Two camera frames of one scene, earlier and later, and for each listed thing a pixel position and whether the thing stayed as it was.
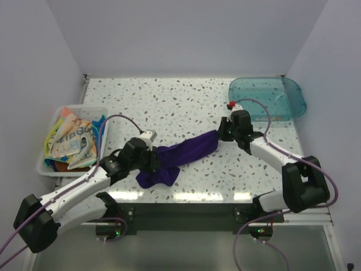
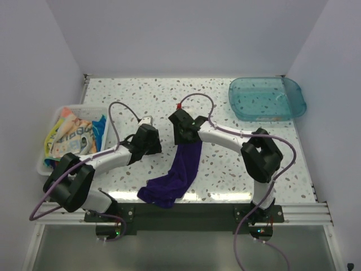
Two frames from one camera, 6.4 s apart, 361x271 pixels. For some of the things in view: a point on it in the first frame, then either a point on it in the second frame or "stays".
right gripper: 221,132 to 179,139
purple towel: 169,157 to 164,191
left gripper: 153,160 to 156,148
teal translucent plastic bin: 283,96 stays
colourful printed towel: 70,141 stays
